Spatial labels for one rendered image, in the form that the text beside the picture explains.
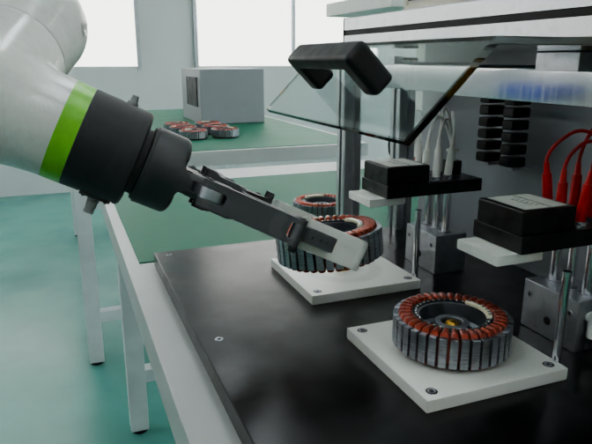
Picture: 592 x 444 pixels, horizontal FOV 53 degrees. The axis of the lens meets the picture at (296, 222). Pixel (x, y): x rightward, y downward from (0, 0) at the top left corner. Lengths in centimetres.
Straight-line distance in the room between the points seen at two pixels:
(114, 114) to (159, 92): 468
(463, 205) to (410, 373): 47
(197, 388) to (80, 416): 144
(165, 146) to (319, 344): 25
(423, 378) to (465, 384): 4
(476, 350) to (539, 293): 15
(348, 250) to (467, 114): 45
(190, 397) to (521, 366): 31
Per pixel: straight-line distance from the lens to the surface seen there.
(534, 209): 58
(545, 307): 68
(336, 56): 41
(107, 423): 197
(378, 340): 61
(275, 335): 65
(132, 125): 55
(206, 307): 72
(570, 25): 61
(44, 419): 205
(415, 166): 79
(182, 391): 60
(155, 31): 523
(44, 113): 54
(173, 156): 55
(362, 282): 76
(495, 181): 92
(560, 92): 61
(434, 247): 83
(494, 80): 67
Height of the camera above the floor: 105
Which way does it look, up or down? 15 degrees down
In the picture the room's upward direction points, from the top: straight up
